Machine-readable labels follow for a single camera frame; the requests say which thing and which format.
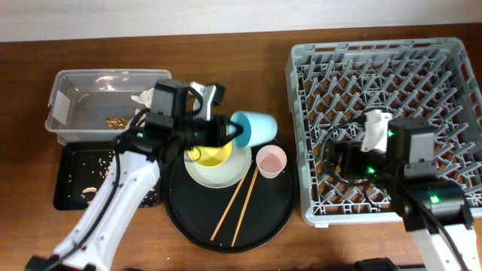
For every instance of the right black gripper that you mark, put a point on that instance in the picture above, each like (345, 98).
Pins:
(351, 150)

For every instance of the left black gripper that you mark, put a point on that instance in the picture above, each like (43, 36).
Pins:
(217, 127)

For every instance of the blue plastic cup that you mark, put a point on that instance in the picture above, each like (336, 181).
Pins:
(258, 128)

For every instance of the yellow bowl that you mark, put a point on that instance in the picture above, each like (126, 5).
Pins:
(210, 157)

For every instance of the pink plastic cup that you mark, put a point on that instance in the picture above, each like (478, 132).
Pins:
(271, 160)

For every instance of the wooden chopstick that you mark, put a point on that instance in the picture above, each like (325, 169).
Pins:
(245, 205)
(227, 209)

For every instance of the white tissue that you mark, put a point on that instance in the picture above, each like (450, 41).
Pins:
(144, 98)

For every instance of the brown gold snack wrapper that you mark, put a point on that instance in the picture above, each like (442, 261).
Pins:
(118, 122)

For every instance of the food scraps and shells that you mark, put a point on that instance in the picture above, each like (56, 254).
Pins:
(86, 175)

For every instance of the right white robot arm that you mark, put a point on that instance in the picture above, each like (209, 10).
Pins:
(435, 212)

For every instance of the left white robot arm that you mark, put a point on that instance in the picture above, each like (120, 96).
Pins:
(178, 119)

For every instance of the grey dishwasher rack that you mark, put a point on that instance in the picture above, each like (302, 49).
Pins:
(331, 83)

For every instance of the clear plastic waste bin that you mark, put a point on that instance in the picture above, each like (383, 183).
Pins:
(82, 101)

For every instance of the grey plate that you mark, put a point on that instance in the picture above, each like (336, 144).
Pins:
(228, 173)

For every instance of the round black serving tray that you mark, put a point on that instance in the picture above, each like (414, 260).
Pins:
(195, 210)

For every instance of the black rectangular tray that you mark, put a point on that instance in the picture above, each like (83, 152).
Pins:
(59, 198)

